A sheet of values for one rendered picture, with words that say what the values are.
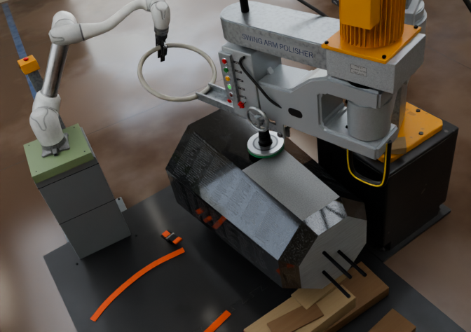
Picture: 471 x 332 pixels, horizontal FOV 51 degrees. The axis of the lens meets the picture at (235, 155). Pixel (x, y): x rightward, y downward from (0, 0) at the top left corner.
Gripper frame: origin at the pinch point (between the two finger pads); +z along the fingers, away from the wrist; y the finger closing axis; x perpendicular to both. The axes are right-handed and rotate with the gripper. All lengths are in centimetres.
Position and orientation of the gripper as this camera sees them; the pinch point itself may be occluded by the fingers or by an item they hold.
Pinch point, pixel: (161, 55)
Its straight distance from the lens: 330.1
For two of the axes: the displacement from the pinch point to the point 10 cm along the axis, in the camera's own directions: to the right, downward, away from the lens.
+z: -1.3, 5.5, 8.2
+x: 8.3, -4.0, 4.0
